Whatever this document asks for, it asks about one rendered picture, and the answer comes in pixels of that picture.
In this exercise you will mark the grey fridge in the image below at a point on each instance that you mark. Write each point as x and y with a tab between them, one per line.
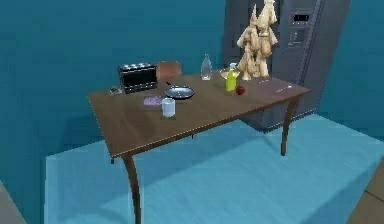
300	60

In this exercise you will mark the purple cloth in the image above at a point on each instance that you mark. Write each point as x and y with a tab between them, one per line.
153	100

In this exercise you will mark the silver knife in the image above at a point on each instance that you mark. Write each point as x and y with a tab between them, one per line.
283	88

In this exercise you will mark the black toaster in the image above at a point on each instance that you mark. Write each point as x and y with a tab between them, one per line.
138	77

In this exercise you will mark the clear glass bottle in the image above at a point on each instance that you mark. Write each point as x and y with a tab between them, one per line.
206	68

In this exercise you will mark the brown wooden table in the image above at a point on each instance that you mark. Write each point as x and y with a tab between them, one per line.
206	110

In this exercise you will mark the yellow-green spray bottle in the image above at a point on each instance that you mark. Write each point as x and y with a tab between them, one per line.
231	81

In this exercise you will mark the red apple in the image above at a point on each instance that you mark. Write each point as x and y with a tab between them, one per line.
240	90

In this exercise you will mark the white mug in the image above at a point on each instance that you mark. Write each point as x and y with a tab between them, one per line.
168	107

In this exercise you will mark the silver fork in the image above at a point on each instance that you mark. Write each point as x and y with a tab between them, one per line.
264	81

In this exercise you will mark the dark grey pan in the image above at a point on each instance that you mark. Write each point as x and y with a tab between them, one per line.
180	92

